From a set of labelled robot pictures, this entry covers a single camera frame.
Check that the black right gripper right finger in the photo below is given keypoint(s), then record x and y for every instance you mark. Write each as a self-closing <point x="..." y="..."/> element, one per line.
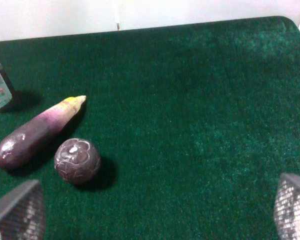
<point x="287" y="207"/>

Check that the purple toy eggplant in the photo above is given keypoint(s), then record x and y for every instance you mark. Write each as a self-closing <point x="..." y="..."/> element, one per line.
<point x="17" y="148"/>

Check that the dark purple carved ball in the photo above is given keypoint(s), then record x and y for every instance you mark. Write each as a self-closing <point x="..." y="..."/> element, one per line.
<point x="77" y="161"/>

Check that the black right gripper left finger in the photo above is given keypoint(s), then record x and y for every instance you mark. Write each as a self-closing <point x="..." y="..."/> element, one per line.
<point x="23" y="212"/>

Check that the green velvet table cloth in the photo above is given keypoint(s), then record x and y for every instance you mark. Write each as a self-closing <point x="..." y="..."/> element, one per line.
<point x="193" y="123"/>

